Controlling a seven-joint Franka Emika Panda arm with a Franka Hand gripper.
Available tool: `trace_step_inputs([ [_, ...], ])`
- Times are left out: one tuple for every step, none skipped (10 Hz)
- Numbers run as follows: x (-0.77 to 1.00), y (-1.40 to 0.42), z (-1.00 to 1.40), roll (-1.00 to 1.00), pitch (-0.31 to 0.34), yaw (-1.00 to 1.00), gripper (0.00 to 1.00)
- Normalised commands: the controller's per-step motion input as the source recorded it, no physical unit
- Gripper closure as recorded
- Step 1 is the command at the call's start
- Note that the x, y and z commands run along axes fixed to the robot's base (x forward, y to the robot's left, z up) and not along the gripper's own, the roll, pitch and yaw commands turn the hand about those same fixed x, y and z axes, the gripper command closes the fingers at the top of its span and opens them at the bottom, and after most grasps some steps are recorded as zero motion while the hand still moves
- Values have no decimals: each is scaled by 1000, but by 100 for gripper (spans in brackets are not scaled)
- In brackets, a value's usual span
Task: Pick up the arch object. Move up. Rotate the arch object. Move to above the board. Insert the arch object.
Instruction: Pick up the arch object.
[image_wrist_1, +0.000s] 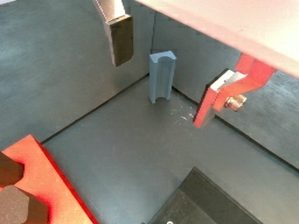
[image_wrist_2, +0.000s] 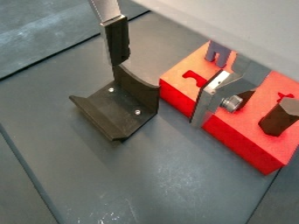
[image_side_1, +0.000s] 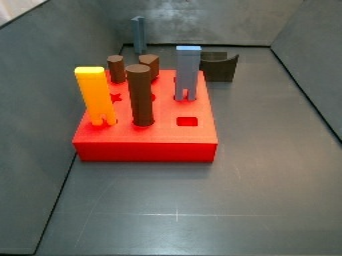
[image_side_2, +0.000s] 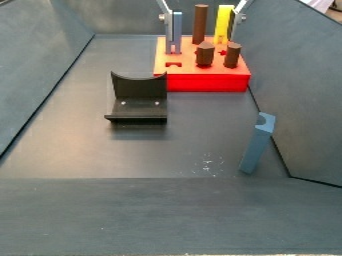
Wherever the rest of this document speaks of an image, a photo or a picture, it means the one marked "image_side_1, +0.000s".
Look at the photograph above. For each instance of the grey-blue arch object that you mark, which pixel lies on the grey-blue arch object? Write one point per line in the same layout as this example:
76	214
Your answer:
140	34

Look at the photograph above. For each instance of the red peg board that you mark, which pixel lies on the red peg board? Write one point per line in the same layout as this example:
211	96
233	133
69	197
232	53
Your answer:
182	135

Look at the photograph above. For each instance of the light blue arch block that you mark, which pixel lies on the light blue arch block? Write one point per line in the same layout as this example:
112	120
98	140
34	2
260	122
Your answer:
188	69

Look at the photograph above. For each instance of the yellow arch block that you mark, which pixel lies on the yellow arch block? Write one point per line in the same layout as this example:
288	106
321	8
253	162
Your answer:
96	92

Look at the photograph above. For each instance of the tall brown cylinder peg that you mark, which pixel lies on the tall brown cylinder peg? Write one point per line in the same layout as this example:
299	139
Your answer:
141	94

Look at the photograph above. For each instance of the short brown pointed peg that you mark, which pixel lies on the short brown pointed peg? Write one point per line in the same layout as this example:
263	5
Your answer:
152	61

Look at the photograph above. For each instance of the black curved holder stand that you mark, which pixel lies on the black curved holder stand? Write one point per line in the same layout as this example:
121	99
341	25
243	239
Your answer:
219	67

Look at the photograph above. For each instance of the short brown hexagonal peg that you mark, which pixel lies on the short brown hexagonal peg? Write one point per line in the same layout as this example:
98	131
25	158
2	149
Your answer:
116	62

